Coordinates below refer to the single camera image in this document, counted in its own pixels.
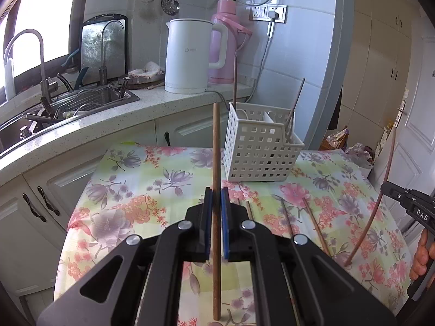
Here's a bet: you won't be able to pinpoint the wooden chopstick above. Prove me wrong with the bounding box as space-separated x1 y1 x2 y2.
344 126 397 267
285 78 305 142
281 200 293 238
212 103 221 322
303 198 331 257
246 201 254 221
232 53 237 110

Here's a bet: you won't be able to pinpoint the white ceramic spoon small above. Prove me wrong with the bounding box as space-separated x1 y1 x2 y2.
267 110 276 121

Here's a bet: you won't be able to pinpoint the white ceramic spoon large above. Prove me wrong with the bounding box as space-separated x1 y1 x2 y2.
236 108 249 121

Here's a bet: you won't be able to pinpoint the white kitchen base cabinets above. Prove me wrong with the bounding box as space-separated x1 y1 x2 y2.
0 103 232 313

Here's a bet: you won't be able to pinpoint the speckled kitchen countertop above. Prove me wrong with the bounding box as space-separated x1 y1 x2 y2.
1 84 233 185

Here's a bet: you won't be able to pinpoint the chrome kitchen faucet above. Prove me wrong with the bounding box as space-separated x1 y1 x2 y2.
3 29 58 102

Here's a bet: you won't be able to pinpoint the person's right hand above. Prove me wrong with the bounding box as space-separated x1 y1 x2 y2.
409 229 435 281

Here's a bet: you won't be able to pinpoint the white door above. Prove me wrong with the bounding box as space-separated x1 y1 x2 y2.
389 37 434 194

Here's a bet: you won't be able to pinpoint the plastic bags on floor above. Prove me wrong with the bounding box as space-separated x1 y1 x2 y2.
319 127 375 169

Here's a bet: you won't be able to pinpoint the floral tablecloth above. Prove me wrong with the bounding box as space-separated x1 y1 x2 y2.
55 142 412 313

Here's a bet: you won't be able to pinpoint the beige wardrobe cabinet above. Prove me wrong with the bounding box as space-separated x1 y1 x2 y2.
338 0 418 149

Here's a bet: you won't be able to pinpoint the white perforated utensil basket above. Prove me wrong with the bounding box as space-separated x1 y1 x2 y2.
223 102 305 183

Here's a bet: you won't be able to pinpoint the stainless steel sink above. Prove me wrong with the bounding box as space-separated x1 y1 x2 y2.
1 83 139 152

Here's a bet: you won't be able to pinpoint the cloth on plate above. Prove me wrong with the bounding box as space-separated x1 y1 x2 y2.
126 61 165 84

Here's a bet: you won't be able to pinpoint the small black filter faucet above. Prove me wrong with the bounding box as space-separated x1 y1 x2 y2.
99 19 126 85

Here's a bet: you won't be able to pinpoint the white electric kettle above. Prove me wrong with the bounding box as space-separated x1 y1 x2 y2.
164 18 229 94

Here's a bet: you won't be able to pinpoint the pink thermos flask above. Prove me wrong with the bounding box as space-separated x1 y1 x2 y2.
207 0 254 85

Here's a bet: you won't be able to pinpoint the glass cutting board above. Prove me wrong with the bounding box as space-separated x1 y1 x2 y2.
80 13 128 85

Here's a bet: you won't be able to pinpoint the hanging slotted skimmer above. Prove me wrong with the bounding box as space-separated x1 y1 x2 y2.
161 0 180 16

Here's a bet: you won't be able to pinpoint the white kettle power cable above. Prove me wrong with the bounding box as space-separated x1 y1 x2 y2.
244 16 276 105

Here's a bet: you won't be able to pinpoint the wall power socket strip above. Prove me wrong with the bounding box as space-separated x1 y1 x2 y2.
249 4 288 24

